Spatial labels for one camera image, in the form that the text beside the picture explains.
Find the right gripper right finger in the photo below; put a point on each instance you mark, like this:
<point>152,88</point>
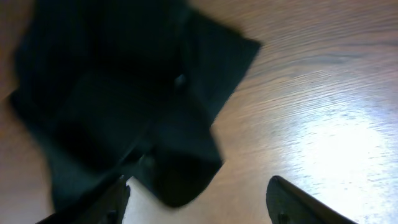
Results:
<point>288,204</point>

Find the black t-shirt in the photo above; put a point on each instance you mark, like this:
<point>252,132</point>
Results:
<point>128,88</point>

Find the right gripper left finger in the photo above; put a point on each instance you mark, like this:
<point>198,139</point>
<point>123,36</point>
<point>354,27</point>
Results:
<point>106,204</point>

